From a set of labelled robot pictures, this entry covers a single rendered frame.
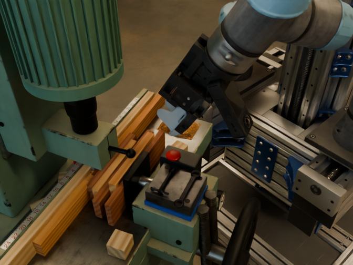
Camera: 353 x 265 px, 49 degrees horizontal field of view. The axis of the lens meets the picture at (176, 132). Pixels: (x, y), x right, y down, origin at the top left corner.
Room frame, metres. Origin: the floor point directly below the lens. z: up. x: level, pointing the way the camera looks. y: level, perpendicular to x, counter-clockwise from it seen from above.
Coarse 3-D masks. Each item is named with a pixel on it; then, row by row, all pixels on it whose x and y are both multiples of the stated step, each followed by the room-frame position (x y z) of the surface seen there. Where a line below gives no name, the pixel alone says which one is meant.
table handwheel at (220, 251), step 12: (252, 204) 0.49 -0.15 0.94; (240, 216) 0.46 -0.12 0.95; (252, 216) 0.46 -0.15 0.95; (240, 228) 0.43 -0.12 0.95; (252, 228) 0.54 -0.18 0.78; (240, 240) 0.40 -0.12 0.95; (252, 240) 0.54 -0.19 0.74; (216, 252) 0.45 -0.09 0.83; (228, 252) 0.39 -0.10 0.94; (240, 252) 0.39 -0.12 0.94; (228, 264) 0.37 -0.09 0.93; (240, 264) 0.42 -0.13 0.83
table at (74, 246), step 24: (168, 144) 0.72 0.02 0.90; (192, 144) 0.72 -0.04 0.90; (96, 216) 0.49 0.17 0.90; (120, 216) 0.49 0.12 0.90; (72, 240) 0.44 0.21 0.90; (96, 240) 0.44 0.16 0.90; (144, 240) 0.44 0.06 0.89; (48, 264) 0.38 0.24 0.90; (72, 264) 0.38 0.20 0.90; (96, 264) 0.38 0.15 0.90; (120, 264) 0.38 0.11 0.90
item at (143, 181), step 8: (144, 152) 0.59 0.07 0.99; (136, 160) 0.57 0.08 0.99; (144, 160) 0.57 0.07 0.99; (136, 168) 0.54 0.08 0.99; (144, 168) 0.57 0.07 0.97; (128, 176) 0.52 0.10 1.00; (136, 176) 0.54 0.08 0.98; (144, 176) 0.55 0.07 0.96; (128, 184) 0.51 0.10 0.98; (136, 184) 0.53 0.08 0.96; (144, 184) 0.53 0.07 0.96; (128, 192) 0.51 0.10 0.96; (136, 192) 0.53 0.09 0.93; (128, 200) 0.51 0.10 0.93
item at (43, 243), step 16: (160, 96) 0.87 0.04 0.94; (144, 112) 0.80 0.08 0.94; (128, 128) 0.73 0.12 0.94; (144, 128) 0.77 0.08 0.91; (80, 192) 0.53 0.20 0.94; (64, 208) 0.48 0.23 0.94; (80, 208) 0.51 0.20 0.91; (48, 224) 0.45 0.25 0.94; (64, 224) 0.46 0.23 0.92; (48, 240) 0.42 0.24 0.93
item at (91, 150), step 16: (64, 112) 0.63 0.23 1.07; (48, 128) 0.58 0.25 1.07; (64, 128) 0.58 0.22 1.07; (112, 128) 0.58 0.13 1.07; (48, 144) 0.58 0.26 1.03; (64, 144) 0.56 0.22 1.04; (80, 144) 0.55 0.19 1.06; (96, 144) 0.54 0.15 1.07; (112, 144) 0.57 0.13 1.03; (80, 160) 0.55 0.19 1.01; (96, 160) 0.53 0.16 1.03
